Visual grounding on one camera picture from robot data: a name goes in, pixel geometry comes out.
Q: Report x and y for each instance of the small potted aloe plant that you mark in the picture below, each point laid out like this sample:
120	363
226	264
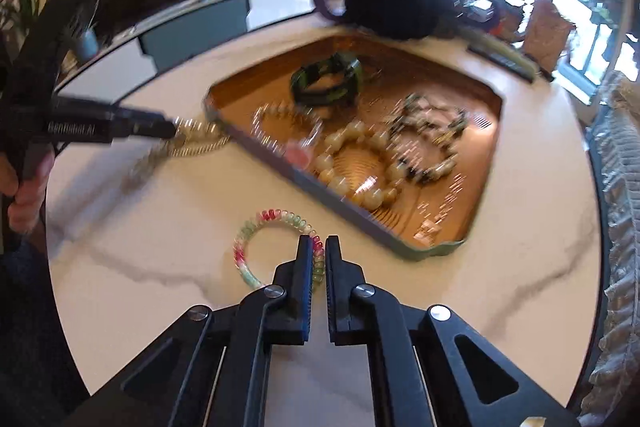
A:
20	17

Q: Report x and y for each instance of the light green rolled tube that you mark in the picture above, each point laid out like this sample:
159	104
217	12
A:
505	50

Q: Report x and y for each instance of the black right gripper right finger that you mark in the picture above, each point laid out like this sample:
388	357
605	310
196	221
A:
429	367

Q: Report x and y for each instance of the white grey tv cabinet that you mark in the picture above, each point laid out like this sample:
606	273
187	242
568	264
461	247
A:
166	40

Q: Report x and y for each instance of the person's left hand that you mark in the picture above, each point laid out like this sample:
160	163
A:
28	196

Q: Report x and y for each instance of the golden metal tray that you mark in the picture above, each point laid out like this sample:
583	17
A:
407	164

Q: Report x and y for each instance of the pink paper gift bag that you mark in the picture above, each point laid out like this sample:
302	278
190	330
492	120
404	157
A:
546	36

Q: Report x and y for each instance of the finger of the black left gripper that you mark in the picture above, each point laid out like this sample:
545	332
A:
137	117
162	130

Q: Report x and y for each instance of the black remote control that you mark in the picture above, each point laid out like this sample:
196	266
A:
503	62

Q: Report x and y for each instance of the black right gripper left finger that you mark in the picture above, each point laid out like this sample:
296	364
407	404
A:
210	367

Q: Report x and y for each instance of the black fuzzy earmuffs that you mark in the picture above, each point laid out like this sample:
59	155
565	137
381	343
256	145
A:
395	19

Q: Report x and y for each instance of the green black bangle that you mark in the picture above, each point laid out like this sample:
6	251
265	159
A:
334	81

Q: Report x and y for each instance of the grey quilted sofa cover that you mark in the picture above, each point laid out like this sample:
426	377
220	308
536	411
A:
613	140

